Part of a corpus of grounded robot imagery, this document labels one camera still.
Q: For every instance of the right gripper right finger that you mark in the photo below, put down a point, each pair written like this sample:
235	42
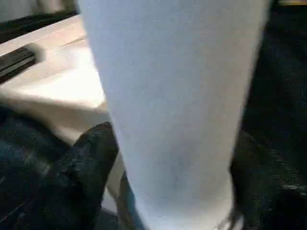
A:
268	196

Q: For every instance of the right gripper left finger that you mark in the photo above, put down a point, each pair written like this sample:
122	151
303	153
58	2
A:
86	177

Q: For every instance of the white plastic table top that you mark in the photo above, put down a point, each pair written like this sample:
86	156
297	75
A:
57	86

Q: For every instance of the white plastic table leg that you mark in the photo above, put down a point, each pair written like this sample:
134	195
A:
177	96

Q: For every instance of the black table mat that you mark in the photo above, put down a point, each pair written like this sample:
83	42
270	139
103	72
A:
278	72

